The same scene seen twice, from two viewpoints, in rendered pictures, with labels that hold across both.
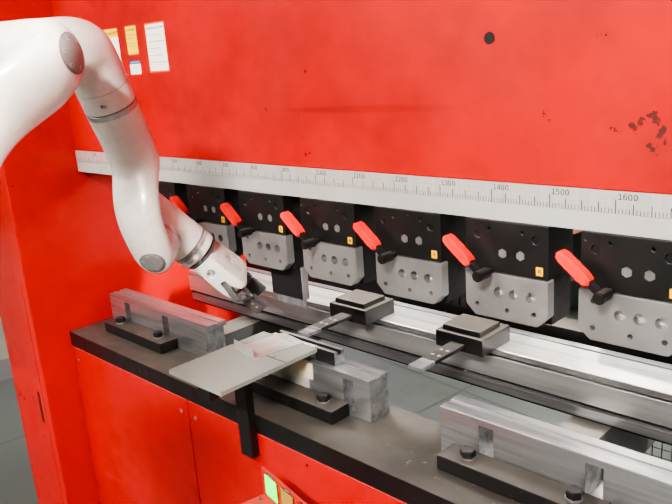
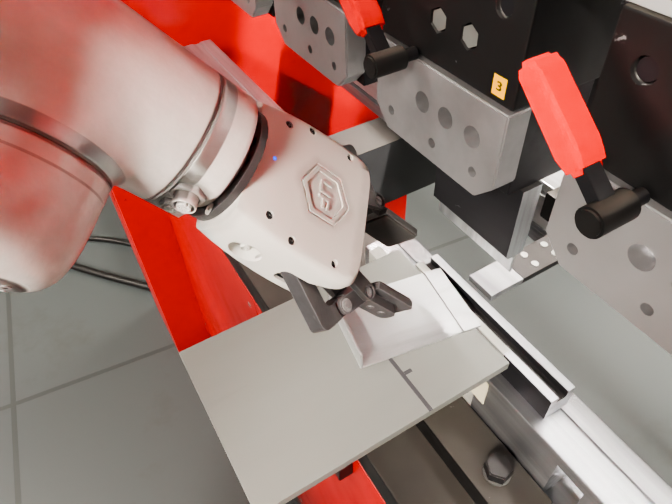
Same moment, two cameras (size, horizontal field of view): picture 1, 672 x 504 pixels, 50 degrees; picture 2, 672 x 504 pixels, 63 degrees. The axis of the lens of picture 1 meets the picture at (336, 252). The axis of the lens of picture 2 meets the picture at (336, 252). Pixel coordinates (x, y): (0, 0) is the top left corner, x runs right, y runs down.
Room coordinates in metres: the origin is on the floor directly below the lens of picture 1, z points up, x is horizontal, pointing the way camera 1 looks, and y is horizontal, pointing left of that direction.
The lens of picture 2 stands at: (1.14, 0.13, 1.45)
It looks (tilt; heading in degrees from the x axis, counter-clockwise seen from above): 45 degrees down; 16
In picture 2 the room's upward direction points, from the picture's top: 3 degrees counter-clockwise
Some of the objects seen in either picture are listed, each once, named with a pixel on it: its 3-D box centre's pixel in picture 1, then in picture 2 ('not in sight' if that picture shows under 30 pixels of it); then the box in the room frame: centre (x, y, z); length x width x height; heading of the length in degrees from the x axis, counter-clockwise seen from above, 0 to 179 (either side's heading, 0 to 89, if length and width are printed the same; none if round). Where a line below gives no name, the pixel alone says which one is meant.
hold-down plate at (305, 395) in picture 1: (292, 394); (431, 402); (1.47, 0.12, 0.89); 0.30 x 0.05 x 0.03; 45
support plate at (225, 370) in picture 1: (244, 360); (341, 360); (1.43, 0.21, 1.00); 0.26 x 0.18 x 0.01; 135
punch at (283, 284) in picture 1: (290, 283); (480, 200); (1.54, 0.11, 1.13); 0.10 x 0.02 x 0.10; 45
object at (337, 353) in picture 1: (307, 346); (485, 328); (1.51, 0.08, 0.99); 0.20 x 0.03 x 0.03; 45
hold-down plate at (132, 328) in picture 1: (139, 334); not in sight; (1.92, 0.57, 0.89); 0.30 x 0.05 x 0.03; 45
